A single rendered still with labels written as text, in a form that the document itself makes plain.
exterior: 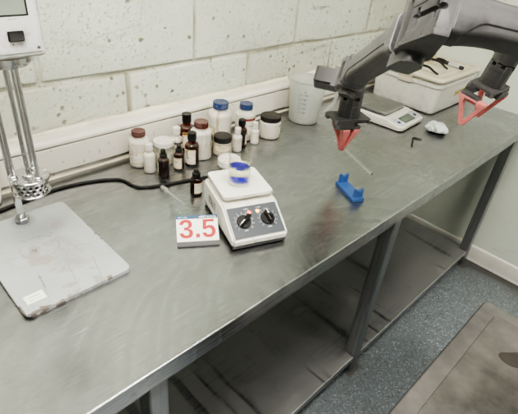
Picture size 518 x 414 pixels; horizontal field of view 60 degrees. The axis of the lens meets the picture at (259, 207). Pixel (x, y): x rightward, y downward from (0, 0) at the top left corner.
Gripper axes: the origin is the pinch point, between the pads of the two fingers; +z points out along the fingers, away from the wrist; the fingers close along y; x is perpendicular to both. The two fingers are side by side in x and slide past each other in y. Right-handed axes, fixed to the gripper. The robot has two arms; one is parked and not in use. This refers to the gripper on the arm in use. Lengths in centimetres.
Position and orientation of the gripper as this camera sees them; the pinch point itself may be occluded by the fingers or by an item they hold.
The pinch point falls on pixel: (341, 147)
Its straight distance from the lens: 123.9
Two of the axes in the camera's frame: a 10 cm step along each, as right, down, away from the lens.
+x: 3.3, 5.3, -7.8
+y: -9.4, 1.0, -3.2
